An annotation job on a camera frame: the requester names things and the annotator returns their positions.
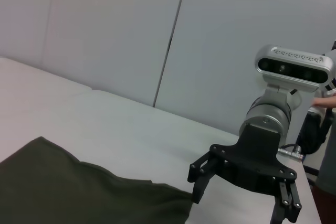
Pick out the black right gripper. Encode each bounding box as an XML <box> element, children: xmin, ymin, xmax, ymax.
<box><xmin>187</xmin><ymin>123</ymin><xmax>302</xmax><ymax>223</ymax></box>

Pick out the dark green t-shirt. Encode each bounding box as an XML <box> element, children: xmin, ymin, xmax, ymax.
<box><xmin>0</xmin><ymin>136</ymin><xmax>194</xmax><ymax>224</ymax></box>

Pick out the person in gray-green shirt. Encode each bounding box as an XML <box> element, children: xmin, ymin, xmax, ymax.
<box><xmin>312</xmin><ymin>118</ymin><xmax>336</xmax><ymax>224</ymax></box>

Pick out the person's hand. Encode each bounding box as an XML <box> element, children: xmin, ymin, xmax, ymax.
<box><xmin>311</xmin><ymin>97</ymin><xmax>336</xmax><ymax>110</ymax></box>

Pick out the black rounded equipment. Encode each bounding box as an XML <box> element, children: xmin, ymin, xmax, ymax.
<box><xmin>296</xmin><ymin>111</ymin><xmax>333</xmax><ymax>157</ymax></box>

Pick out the right gripper cable with plug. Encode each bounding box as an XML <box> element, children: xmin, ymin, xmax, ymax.
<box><xmin>277</xmin><ymin>143</ymin><xmax>306</xmax><ymax>161</ymax></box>

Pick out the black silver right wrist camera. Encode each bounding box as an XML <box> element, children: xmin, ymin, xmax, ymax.
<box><xmin>256</xmin><ymin>44</ymin><xmax>335</xmax><ymax>93</ymax></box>

